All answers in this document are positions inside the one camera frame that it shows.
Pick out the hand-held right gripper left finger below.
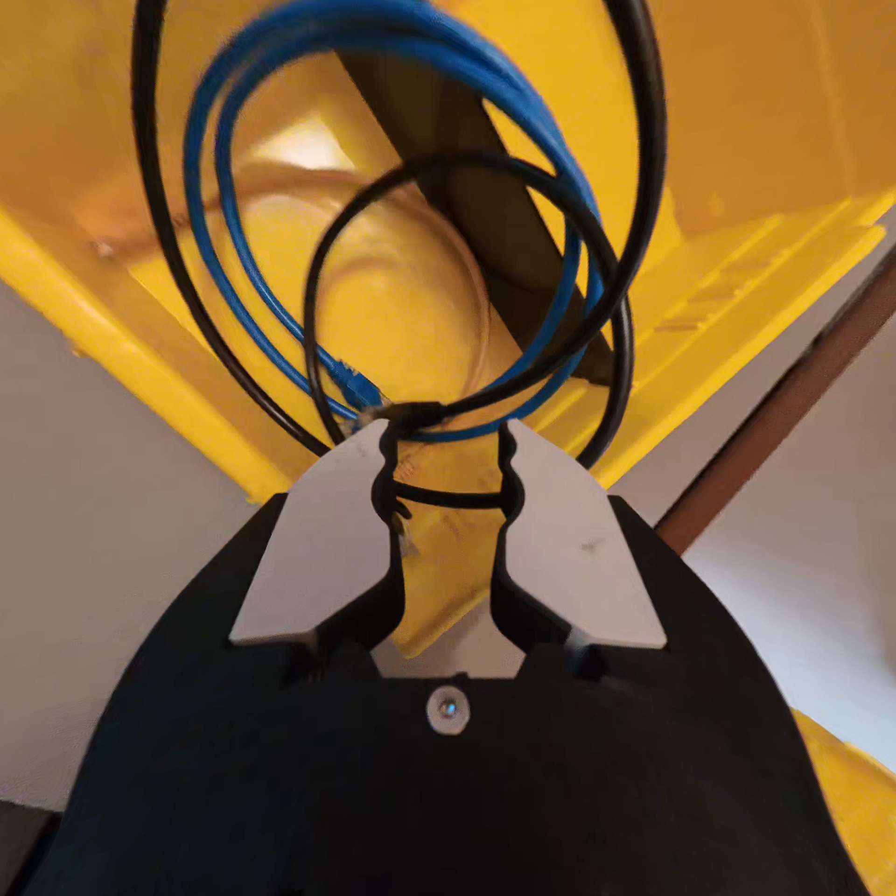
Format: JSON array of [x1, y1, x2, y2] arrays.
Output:
[[228, 417, 408, 648]]

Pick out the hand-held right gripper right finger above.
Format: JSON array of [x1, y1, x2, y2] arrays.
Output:
[[490, 417, 669, 655]]

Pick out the blue ethernet cable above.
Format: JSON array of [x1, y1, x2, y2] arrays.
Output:
[[183, 0, 604, 443]]

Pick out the black ethernet cable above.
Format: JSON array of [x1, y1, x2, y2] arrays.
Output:
[[132, 0, 667, 510]]

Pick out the yellow plastic bin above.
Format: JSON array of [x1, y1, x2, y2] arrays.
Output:
[[0, 0, 896, 659], [791, 707, 896, 896]]

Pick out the grey desk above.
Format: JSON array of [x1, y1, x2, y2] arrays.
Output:
[[0, 203, 896, 813]]

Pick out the brown wooden strip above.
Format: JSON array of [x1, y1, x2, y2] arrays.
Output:
[[654, 248, 896, 555]]

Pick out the clear round plastic item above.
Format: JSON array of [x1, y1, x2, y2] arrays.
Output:
[[231, 161, 491, 421]]

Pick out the dark brown flat board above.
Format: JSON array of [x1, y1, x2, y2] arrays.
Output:
[[336, 49, 613, 386]]

